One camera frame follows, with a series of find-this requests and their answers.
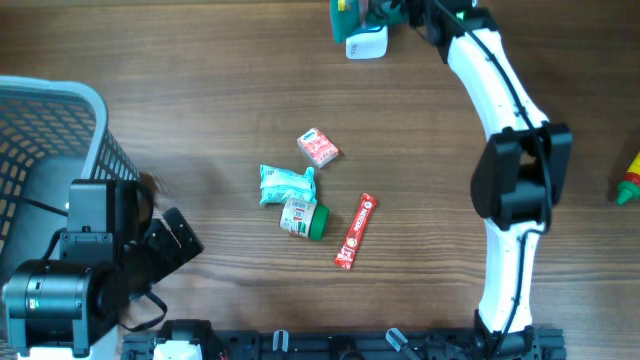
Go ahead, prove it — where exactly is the green gloves packet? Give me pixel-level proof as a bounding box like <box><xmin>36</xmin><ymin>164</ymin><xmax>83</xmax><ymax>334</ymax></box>
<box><xmin>329</xmin><ymin>0</ymin><xmax>408</xmax><ymax>44</ymax></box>

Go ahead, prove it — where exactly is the mint green wipes packet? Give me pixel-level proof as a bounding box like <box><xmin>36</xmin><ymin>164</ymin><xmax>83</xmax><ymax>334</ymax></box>
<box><xmin>259</xmin><ymin>165</ymin><xmax>317</xmax><ymax>206</ymax></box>

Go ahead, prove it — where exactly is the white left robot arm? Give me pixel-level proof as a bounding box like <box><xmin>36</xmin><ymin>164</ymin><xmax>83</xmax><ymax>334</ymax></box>
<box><xmin>3</xmin><ymin>179</ymin><xmax>203</xmax><ymax>358</ymax></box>

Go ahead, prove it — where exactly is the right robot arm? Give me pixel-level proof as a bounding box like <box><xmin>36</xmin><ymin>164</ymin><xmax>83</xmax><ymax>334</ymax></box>
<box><xmin>387</xmin><ymin>0</ymin><xmax>573</xmax><ymax>360</ymax></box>

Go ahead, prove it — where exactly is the white barcode scanner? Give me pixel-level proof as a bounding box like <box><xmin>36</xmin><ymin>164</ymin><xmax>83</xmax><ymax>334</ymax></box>
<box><xmin>345</xmin><ymin>26</ymin><xmax>389</xmax><ymax>60</ymax></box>

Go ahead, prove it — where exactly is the jar with green lid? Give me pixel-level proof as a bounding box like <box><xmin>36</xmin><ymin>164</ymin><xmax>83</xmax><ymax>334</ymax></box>
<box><xmin>279</xmin><ymin>198</ymin><xmax>330</xmax><ymax>241</ymax></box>

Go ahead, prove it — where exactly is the grey plastic basket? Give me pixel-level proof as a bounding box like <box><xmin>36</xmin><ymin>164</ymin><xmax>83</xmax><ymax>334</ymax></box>
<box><xmin>0</xmin><ymin>75</ymin><xmax>142</xmax><ymax>360</ymax></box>

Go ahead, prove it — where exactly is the red tissue pack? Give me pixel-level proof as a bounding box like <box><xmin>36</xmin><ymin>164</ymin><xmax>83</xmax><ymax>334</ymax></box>
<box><xmin>297</xmin><ymin>128</ymin><xmax>340</xmax><ymax>168</ymax></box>

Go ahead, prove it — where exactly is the red coffee stick sachet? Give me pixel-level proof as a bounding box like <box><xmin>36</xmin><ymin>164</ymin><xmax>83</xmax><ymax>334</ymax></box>
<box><xmin>334</xmin><ymin>193</ymin><xmax>378</xmax><ymax>270</ymax></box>

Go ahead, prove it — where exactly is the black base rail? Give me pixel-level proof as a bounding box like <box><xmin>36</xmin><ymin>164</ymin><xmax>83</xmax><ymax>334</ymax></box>
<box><xmin>121</xmin><ymin>320</ymin><xmax>568</xmax><ymax>360</ymax></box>

